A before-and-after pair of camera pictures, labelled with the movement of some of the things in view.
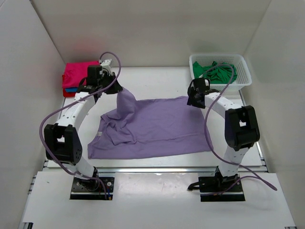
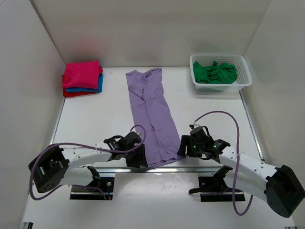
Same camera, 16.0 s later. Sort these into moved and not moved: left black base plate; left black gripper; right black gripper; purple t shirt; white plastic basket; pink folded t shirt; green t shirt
Moved: left black gripper; purple t shirt; right black gripper
Not moved: pink folded t shirt; white plastic basket; green t shirt; left black base plate
